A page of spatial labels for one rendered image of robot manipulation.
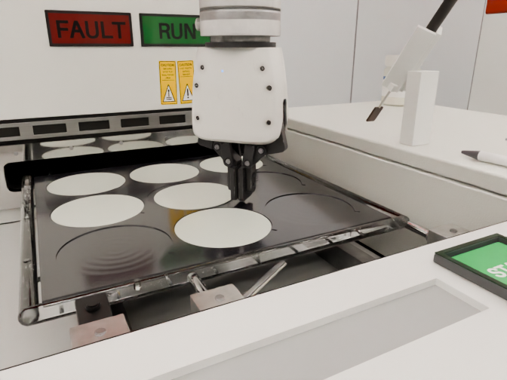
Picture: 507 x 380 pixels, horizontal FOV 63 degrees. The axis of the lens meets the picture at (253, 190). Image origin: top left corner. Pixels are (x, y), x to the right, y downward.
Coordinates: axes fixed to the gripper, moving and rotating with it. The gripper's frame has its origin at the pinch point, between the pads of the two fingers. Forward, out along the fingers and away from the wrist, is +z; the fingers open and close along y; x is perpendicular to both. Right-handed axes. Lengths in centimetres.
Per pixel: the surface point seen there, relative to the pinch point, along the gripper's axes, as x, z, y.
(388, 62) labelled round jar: 44.7, -12.0, 12.5
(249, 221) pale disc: -5.2, 2.6, 3.0
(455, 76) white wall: 314, 6, 45
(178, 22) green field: 19.1, -18.6, -18.6
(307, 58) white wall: 213, -8, -45
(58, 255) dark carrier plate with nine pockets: -18.4, 2.6, -10.2
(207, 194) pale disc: 0.4, 2.5, -4.9
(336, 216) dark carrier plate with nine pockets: -0.5, 2.7, 11.4
